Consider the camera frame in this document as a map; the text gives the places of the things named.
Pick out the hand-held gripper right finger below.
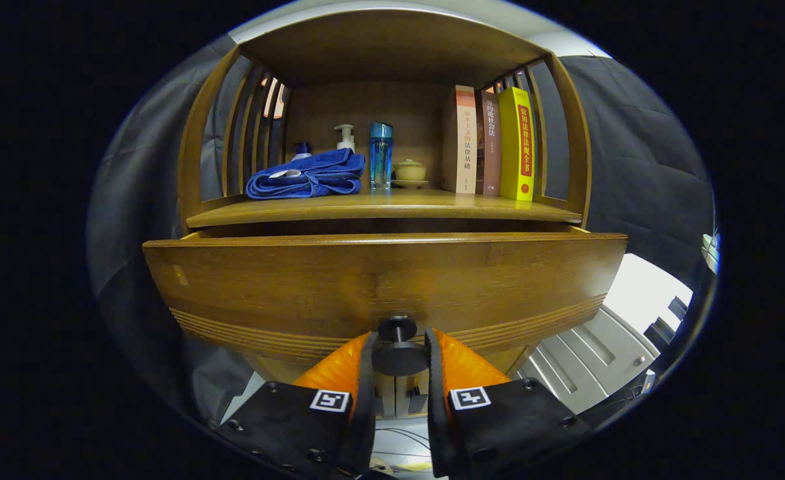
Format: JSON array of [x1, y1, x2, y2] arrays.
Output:
[[424, 327, 593, 477]]

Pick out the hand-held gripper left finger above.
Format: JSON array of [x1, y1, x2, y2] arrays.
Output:
[[215, 331, 379, 477]]

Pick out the wooden drawer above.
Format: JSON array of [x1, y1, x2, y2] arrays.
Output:
[[142, 230, 628, 379]]

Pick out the white side cabinet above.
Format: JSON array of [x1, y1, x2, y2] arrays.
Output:
[[516, 253, 693, 414]]

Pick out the wooden countertop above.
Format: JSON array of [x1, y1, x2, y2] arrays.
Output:
[[185, 189, 583, 229]]

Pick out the wooden cabinet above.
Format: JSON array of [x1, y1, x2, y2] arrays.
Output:
[[177, 8, 593, 421]]

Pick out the blue folded towel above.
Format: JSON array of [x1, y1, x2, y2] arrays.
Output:
[[245, 148, 366, 200]]

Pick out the beige lidded teacup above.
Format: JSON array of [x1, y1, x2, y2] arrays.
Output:
[[392, 159, 430, 189]]

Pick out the tall clear blue bottle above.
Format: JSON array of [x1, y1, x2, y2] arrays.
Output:
[[369, 122, 394, 191]]

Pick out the white and orange book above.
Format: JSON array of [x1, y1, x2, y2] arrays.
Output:
[[442, 85, 478, 195]]

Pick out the brown book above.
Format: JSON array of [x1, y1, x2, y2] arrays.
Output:
[[476, 90, 502, 197]]

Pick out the yellow book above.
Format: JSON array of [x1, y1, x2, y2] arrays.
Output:
[[498, 87, 537, 202]]

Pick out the black backdrop cloth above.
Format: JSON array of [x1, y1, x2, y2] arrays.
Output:
[[89, 33, 714, 427]]

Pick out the small white device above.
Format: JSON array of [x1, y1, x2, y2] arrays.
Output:
[[701, 232, 721, 274]]

